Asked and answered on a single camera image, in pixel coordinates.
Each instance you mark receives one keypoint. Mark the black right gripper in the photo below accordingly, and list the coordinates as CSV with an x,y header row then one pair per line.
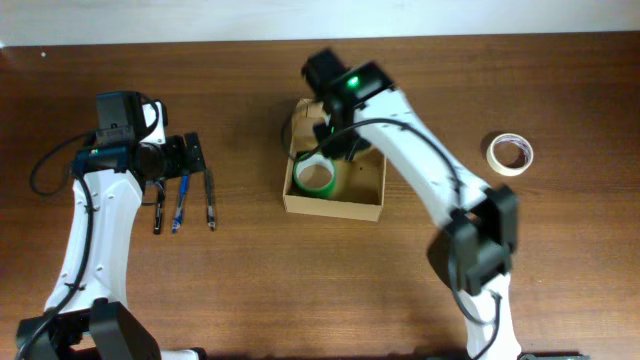
x,y
335,145

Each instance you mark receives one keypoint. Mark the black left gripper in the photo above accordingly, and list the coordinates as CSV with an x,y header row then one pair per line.
x,y
193,153

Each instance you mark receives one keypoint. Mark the green tape roll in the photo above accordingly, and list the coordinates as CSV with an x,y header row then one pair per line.
x,y
315,176

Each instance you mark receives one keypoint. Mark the black pen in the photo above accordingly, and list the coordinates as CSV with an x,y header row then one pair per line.
x,y
159,208

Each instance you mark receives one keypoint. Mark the beige masking tape roll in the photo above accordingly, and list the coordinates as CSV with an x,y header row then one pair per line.
x,y
509,154

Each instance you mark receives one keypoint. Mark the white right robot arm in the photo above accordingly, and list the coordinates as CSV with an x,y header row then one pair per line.
x,y
478,224

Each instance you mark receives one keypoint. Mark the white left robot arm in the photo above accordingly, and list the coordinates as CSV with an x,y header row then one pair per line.
x,y
87,316

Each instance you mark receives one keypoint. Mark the blue pen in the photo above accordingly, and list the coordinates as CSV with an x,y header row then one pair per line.
x,y
179,213

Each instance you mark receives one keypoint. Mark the open cardboard box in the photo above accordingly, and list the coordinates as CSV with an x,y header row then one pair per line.
x,y
360,183

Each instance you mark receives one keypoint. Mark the grey clear pen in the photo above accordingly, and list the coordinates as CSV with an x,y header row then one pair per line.
x,y
211,220

